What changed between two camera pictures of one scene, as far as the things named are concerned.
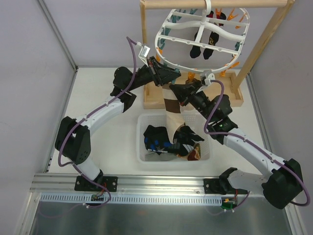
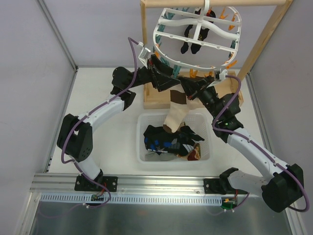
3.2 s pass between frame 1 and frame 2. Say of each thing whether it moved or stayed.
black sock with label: stayed
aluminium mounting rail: stayed
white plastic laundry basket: stayed
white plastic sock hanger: moved
